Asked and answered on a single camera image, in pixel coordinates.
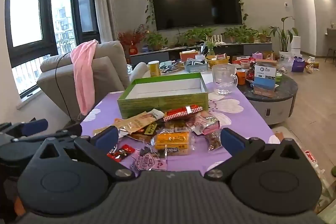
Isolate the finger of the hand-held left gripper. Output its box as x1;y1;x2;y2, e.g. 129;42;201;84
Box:
12;126;83;144
0;119;49;138

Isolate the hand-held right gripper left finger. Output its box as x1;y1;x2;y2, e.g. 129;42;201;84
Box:
33;126;134;182

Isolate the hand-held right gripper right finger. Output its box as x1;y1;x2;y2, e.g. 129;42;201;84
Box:
204;127;306;182

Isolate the clear packet of brown nuts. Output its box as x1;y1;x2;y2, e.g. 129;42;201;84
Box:
205;132;224;152

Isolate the tan snack packet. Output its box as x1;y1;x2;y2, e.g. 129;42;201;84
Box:
114;109;164;134

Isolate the black yellow-label snack packet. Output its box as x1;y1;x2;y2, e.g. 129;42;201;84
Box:
143;122;161;137

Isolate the red checked snack packet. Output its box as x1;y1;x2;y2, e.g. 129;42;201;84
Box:
163;105;204;121

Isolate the green cardboard box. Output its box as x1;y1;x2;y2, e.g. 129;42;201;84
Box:
117;72;210;119

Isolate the small red black snack packet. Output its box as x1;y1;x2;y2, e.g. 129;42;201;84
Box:
106;144;136;161

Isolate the purple floral tablecloth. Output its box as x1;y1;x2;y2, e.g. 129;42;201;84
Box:
79;77;281;172

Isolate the clear red-print snack packet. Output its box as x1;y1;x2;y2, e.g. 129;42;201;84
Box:
129;147;169;172

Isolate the orange snack packet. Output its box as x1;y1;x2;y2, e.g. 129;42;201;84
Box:
154;131;193;157

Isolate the pink cloth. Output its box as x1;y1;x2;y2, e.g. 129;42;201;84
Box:
70;39;99;116

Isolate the glass pitcher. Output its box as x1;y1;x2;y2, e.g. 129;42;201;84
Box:
211;64;238;96

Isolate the orange red cup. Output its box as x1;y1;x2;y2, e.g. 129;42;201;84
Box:
236;69;246;86

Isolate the blue white carton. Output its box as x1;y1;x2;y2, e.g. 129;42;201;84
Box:
252;61;278;98

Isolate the beige armchair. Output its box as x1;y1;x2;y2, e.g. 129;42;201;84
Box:
37;40;132;121

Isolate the round dark coffee table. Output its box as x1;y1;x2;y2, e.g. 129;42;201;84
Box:
236;70;299;126

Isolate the yellow woven basket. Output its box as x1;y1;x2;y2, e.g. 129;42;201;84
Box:
206;54;231;69

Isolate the red white tube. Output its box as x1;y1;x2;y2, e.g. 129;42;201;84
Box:
304;149;320;165

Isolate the grey plastic basket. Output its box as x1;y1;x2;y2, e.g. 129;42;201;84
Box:
184;59;209;73

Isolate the yellow can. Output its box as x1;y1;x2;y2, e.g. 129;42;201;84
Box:
148;60;161;79

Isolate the grey television cabinet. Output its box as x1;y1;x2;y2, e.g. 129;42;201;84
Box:
129;42;273;65

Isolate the orange tissue box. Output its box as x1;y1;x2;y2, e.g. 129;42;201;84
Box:
180;50;199;62

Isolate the spider plant in vase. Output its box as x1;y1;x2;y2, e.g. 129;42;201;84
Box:
203;34;221;57

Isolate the purple paper bag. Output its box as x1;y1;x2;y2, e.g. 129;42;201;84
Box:
291;57;306;73

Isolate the red flower plant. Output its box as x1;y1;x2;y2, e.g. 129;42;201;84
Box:
118;25;148;56

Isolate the green potted plant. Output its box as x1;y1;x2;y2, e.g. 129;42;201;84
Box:
223;25;271;44
178;27;217;47
145;32;169;52

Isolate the black framed window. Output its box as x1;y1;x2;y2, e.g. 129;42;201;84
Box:
5;0;102;67

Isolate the white air purifier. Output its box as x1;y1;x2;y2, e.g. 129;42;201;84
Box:
290;36;301;53

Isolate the tall leafy plant white pot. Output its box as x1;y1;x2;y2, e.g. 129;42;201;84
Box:
269;17;299;60

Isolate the black cable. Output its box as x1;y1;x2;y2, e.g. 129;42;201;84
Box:
54;53;82;123

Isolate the wall television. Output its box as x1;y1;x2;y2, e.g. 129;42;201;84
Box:
150;0;243;31

